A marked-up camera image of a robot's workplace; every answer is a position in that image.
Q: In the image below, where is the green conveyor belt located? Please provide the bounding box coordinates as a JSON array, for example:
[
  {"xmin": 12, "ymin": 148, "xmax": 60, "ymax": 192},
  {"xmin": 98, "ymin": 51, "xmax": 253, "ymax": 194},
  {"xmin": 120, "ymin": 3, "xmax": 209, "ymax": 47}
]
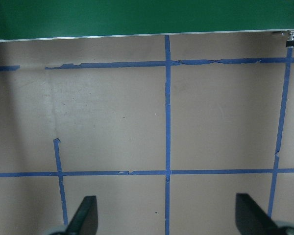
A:
[{"xmin": 0, "ymin": 0, "xmax": 294, "ymax": 47}]

